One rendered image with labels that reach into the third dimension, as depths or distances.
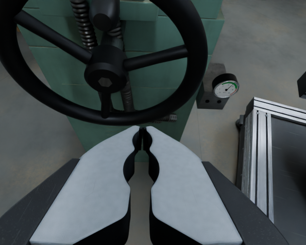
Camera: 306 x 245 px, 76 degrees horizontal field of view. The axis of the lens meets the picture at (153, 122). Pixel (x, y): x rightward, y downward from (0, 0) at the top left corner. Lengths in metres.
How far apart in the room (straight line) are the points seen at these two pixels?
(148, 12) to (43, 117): 1.11
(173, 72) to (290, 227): 0.74
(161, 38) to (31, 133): 1.02
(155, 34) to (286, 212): 0.83
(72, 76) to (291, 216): 0.93
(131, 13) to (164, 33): 0.15
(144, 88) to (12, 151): 0.91
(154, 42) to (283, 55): 1.67
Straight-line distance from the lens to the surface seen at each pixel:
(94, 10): 0.18
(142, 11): 0.34
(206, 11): 0.46
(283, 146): 1.13
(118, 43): 0.34
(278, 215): 0.98
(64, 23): 0.50
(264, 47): 2.06
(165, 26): 0.47
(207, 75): 0.61
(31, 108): 1.43
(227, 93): 0.54
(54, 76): 0.61
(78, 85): 0.61
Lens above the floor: 1.02
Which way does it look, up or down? 57 degrees down
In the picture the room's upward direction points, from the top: 6 degrees clockwise
